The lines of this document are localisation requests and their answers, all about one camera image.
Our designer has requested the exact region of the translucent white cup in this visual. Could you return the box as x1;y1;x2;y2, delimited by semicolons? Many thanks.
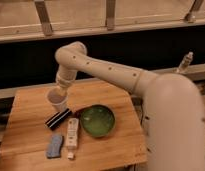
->
47;88;67;112

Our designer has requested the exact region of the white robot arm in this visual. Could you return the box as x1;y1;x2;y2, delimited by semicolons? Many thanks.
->
55;42;205;171

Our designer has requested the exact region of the green ceramic bowl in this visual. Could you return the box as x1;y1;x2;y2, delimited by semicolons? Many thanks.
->
80;105;115;138

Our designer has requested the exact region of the black striped box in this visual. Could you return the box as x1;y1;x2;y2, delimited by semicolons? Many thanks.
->
45;108;72;130

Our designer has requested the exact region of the white remote controller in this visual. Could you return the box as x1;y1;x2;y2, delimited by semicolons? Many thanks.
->
65;118;79;150

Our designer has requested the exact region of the wooden cutting board table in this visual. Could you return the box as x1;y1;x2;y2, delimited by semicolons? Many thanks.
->
0;81;147;171

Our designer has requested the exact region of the blue sponge cloth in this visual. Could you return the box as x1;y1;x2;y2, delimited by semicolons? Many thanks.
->
46;134;64;159

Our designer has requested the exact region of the small white plug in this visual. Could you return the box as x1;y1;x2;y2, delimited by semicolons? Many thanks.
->
67;152;75;160

